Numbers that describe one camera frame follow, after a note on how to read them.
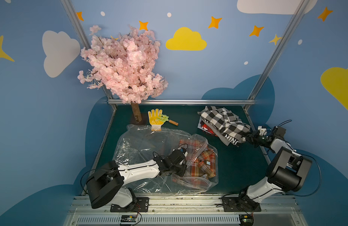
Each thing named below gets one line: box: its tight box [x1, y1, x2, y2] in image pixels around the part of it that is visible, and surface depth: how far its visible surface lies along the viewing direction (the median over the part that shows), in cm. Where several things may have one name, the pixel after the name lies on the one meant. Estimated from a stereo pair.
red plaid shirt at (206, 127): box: [200, 120, 218, 137], surface depth 101 cm
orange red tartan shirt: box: [179, 138, 217, 179], surface depth 88 cm
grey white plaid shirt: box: [197, 105, 251, 146], surface depth 93 cm
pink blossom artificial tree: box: [77, 24, 168, 123], surface depth 70 cm
